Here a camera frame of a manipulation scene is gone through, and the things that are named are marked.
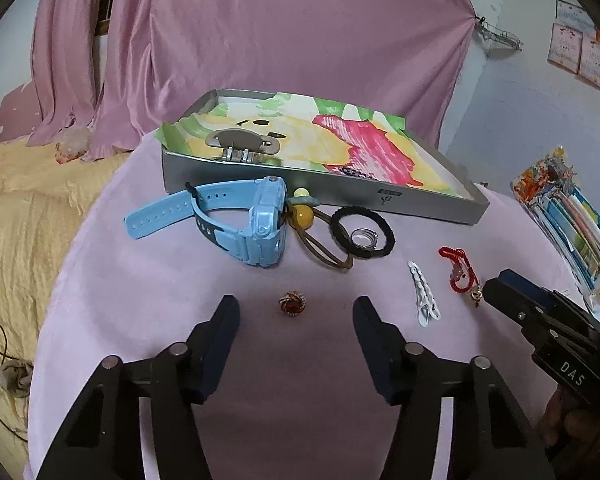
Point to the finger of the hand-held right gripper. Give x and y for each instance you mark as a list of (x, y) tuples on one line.
[(505, 300), (522, 284)]

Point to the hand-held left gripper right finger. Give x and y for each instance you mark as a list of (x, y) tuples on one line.
[(375, 347)]

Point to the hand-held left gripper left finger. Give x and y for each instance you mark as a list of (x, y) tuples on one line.
[(220, 342)]

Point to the white hair clip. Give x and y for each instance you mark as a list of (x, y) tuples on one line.
[(422, 295)]

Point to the grey metal tray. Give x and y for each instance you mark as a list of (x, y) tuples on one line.
[(430, 205)]

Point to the blue smartwatch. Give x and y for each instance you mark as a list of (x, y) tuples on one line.
[(267, 220)]

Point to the person's right hand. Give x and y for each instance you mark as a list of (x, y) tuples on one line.
[(567, 422)]

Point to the colourful stationery pack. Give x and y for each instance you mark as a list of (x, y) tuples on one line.
[(575, 220)]

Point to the pink tablecloth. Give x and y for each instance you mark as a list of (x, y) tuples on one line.
[(145, 300)]

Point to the grey hair claw clip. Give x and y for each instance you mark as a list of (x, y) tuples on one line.
[(240, 136)]

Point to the colourful painted paper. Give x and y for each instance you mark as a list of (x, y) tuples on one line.
[(370, 140)]

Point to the yellow blanket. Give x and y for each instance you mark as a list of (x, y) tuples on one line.
[(25, 240)]

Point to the pink bordered calendar sheet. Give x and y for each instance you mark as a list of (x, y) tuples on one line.
[(564, 47), (597, 62)]

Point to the pink curtain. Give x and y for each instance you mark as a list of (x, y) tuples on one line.
[(280, 35)]

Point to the blue wall paper sheet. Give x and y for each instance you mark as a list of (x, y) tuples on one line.
[(575, 15)]

